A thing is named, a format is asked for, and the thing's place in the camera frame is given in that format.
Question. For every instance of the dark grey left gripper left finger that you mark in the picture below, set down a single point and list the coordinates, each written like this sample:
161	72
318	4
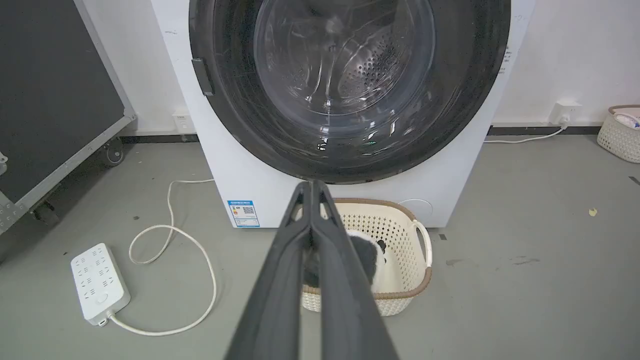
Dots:
280	290

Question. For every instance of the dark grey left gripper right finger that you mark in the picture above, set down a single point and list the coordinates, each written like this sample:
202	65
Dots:
345	295

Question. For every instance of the white front-load washing machine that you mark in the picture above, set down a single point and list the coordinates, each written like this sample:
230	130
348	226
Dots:
230	165

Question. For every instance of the round dark washing machine door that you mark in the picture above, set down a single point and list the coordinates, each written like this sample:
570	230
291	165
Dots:
350	85

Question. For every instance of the grey and white clothing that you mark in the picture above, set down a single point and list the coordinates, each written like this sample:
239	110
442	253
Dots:
370	257

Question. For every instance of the cream woven laundry basket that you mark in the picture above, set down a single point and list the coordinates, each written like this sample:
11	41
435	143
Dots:
395	240

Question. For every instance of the white power strip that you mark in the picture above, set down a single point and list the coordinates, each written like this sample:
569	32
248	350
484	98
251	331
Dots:
98	282

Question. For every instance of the black flight case on wheels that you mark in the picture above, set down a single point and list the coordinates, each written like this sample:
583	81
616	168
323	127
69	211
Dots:
45	90

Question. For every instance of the small cream woven basket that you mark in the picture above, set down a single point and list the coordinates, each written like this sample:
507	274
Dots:
620	134

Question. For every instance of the white wall outlet plate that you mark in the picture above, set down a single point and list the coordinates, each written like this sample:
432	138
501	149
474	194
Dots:
183	122

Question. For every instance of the white wall socket with plug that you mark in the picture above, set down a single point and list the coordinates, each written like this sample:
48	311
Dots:
564	113

